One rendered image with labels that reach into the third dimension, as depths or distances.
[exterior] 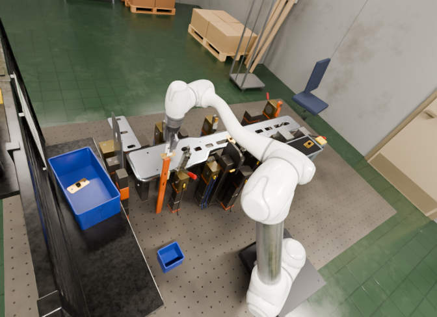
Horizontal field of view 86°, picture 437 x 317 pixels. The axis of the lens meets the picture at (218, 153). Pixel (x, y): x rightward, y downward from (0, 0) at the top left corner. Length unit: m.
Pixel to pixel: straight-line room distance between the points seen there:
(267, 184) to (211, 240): 0.85
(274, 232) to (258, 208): 0.19
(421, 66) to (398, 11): 0.77
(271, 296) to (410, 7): 3.74
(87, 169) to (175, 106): 0.53
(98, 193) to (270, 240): 0.77
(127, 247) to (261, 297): 0.59
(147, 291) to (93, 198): 0.46
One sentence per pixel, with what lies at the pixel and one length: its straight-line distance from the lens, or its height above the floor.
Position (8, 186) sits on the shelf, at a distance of 0.79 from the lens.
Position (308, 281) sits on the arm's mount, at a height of 0.77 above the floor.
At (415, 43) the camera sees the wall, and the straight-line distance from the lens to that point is 4.04.
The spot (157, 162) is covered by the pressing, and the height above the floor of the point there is 1.00.
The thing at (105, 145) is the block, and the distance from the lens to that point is 1.34.
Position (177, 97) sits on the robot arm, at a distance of 1.04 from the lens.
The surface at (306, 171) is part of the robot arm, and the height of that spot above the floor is 1.51.
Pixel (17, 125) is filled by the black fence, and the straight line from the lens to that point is 0.75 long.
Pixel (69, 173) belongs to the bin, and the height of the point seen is 1.03.
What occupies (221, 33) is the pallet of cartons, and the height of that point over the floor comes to 0.45.
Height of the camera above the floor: 2.03
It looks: 44 degrees down
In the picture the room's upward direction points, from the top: 21 degrees clockwise
